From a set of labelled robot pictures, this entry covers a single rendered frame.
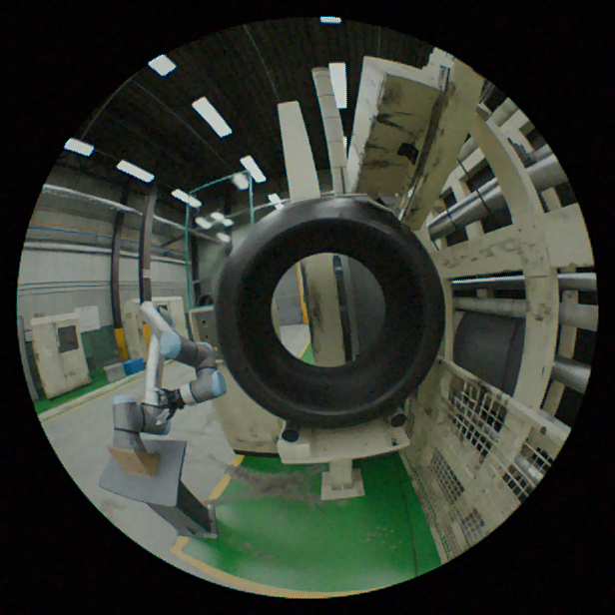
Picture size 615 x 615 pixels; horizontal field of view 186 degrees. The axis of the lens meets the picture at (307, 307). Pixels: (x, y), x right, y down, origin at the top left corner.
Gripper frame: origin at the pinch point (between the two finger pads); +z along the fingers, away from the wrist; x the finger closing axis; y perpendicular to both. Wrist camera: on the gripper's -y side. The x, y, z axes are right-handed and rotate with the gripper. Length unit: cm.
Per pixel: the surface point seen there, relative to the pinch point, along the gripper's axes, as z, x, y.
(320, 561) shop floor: -25, 108, -16
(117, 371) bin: 333, -194, -282
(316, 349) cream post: -75, 0, -4
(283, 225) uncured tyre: -67, -11, 47
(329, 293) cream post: -86, -14, 10
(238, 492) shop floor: 9, 61, -70
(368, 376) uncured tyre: -83, 20, 6
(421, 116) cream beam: -101, -12, 78
